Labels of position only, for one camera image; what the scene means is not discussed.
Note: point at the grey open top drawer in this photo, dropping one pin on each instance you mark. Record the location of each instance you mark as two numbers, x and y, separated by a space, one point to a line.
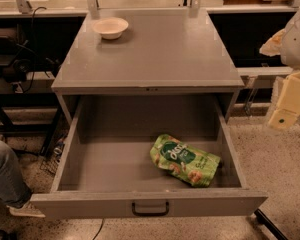
106 164

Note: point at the person's leg in jeans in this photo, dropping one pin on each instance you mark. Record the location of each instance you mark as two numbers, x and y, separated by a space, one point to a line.
14 192

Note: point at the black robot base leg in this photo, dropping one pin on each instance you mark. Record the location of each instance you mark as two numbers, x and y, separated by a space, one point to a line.
264 220

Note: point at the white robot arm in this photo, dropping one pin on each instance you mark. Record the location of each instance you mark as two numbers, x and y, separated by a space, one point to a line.
286 44

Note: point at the black drawer handle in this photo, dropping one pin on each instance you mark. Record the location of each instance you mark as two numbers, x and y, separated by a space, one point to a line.
150 209

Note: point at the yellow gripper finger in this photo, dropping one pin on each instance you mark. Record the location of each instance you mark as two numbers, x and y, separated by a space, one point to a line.
285 102

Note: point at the green rice chip bag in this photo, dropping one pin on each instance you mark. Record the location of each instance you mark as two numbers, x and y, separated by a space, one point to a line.
184 162

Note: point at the grey cabinet counter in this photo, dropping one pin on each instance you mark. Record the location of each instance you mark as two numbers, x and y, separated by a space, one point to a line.
164 50

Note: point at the dark equipment on left shelf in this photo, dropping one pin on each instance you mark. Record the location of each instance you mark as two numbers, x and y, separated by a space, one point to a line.
14 65

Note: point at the white bowl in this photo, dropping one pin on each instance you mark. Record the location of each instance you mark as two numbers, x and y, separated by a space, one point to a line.
110 28

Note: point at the white sneaker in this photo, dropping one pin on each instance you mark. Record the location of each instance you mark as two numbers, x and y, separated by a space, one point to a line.
27 210

